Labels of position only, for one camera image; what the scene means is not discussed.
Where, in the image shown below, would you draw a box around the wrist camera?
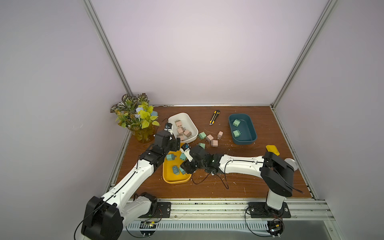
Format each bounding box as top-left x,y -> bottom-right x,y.
181,143 -> 193,162
164,123 -> 173,135

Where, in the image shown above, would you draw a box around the yellow storage box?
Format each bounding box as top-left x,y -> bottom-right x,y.
163,151 -> 192,185

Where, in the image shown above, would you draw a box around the green plug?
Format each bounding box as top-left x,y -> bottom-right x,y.
233,119 -> 241,127
198,143 -> 206,149
233,130 -> 242,138
198,132 -> 207,140

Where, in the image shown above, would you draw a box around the metal tin can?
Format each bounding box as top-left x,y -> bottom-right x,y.
285,158 -> 299,171

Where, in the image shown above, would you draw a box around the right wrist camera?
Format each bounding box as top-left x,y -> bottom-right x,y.
181,143 -> 193,162

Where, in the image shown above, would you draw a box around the light teal plug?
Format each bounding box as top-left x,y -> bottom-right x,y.
166,154 -> 176,161

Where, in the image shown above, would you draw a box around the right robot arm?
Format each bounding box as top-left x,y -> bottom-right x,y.
181,144 -> 301,211

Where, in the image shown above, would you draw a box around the potted green plant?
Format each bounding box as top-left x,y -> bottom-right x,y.
110,93 -> 160,143

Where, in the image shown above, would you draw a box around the teal storage box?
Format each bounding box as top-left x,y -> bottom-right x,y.
229,114 -> 258,145

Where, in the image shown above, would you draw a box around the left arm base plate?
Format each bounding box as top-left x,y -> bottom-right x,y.
139,202 -> 172,219

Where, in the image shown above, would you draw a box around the yellow black utility knife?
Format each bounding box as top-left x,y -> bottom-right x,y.
209,110 -> 220,126

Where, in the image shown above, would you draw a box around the yellow toy shovel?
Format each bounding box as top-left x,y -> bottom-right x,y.
266,145 -> 280,156

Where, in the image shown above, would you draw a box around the green plug top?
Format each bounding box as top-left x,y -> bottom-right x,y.
198,132 -> 207,140

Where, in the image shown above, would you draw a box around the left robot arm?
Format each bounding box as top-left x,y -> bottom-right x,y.
74,130 -> 181,240

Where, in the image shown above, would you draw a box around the white storage box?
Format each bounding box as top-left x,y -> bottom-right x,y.
168,113 -> 199,144

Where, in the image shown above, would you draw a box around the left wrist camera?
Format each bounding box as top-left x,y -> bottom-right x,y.
164,123 -> 173,135

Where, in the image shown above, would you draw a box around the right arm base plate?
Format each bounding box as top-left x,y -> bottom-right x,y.
247,202 -> 292,219

